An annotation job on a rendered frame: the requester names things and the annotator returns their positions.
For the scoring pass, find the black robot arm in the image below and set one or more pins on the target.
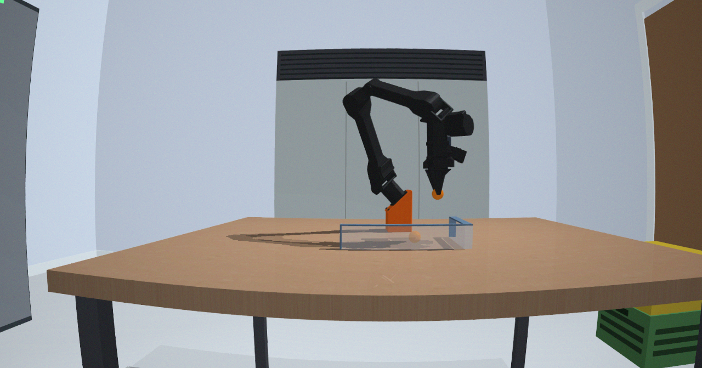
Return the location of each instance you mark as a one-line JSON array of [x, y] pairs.
[[424, 104]]

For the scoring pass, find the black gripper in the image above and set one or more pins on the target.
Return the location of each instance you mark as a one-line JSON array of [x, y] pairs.
[[437, 164]]

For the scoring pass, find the orange ball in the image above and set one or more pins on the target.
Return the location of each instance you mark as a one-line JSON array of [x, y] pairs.
[[437, 197]]

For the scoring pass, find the low clear walls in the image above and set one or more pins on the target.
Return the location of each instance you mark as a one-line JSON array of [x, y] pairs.
[[406, 238]]

